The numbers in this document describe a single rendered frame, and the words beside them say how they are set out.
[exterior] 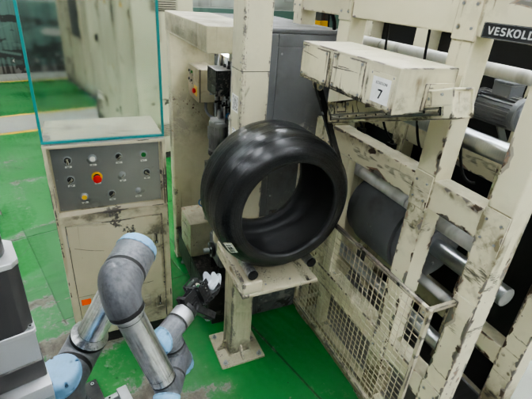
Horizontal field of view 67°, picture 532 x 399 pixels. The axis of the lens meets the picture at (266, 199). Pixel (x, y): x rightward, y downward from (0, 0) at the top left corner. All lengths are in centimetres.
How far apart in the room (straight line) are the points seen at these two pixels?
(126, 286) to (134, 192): 120
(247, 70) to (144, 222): 101
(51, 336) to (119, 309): 182
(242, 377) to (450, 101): 183
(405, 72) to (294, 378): 180
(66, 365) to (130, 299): 38
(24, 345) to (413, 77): 121
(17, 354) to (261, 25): 137
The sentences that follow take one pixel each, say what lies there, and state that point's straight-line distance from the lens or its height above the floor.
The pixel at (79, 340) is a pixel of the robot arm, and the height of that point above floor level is 97.
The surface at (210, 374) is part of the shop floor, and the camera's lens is 253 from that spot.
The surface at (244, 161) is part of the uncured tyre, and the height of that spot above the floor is 141.
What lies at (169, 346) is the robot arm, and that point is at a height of 98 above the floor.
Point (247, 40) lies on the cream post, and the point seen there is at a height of 177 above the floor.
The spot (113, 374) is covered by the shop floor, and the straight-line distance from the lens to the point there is 260.
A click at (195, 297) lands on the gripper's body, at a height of 102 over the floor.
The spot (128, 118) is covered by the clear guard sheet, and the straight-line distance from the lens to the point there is 208.
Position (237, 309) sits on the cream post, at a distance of 235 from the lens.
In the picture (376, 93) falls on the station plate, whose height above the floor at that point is 169.
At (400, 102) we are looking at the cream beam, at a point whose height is 168.
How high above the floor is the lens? 196
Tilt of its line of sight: 27 degrees down
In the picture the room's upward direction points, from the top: 5 degrees clockwise
